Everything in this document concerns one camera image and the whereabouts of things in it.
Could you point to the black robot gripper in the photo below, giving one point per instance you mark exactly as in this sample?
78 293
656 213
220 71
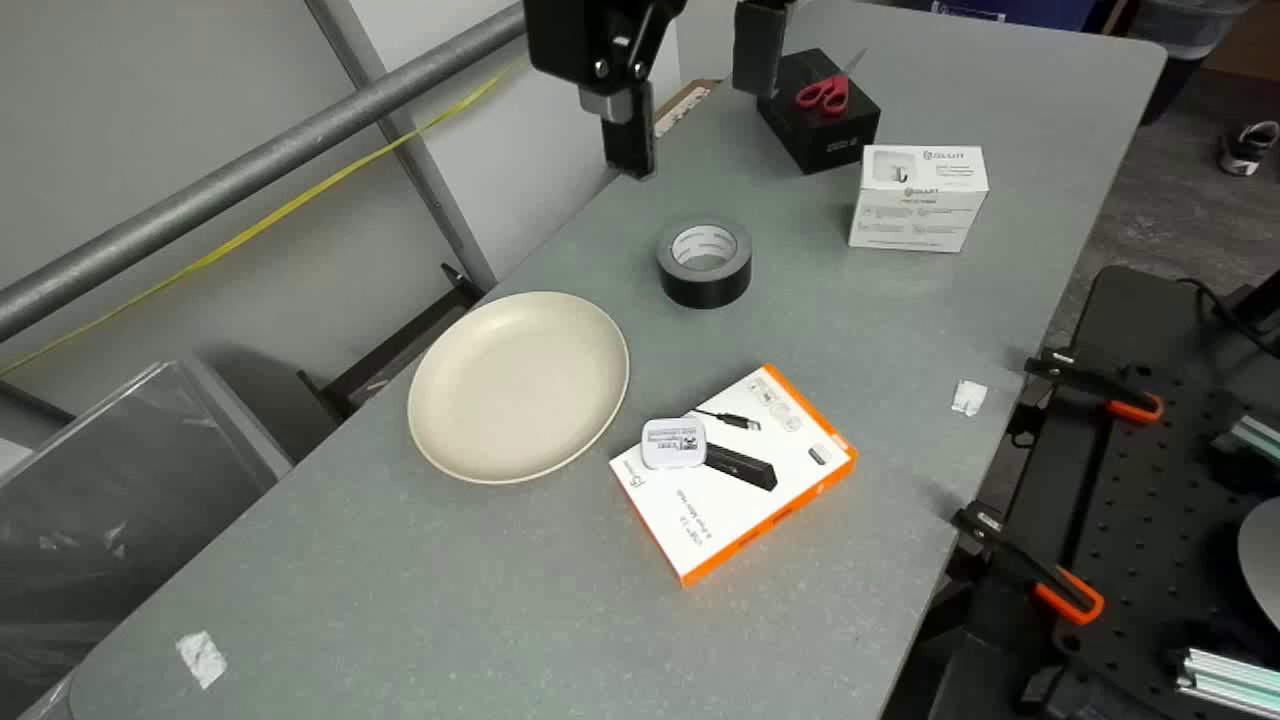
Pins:
586 38

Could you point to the black tape roll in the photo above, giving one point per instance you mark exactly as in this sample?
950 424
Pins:
706 264

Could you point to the beige round plate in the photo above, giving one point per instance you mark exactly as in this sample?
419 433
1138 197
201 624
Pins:
517 387

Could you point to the black upright block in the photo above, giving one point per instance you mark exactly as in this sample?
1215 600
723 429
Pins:
758 44

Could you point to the black cube box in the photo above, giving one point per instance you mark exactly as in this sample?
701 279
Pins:
818 120

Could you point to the grey diagonal metal strut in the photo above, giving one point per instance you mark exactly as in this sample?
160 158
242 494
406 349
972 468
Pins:
403 140

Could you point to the white cardboard box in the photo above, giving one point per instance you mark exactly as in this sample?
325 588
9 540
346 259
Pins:
919 200

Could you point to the grey metal pipe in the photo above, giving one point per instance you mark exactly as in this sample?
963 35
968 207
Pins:
242 174

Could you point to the orange and white flat box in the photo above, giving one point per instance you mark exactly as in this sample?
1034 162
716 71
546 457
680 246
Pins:
745 499

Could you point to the orange tipped black clamp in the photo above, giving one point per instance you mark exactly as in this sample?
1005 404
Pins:
1096 388
1029 567

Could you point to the dark grey plastic case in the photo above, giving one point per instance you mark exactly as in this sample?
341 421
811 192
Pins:
120 513

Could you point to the grey and white shoe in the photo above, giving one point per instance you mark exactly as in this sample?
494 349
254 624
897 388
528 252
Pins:
1250 145

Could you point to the black perforated breadboard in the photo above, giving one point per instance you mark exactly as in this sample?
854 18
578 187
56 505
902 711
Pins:
1132 532

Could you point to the grey round disc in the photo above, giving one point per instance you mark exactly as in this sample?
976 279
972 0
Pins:
1261 559

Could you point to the aluminium extrusion bar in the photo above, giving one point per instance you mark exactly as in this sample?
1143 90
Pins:
1230 678

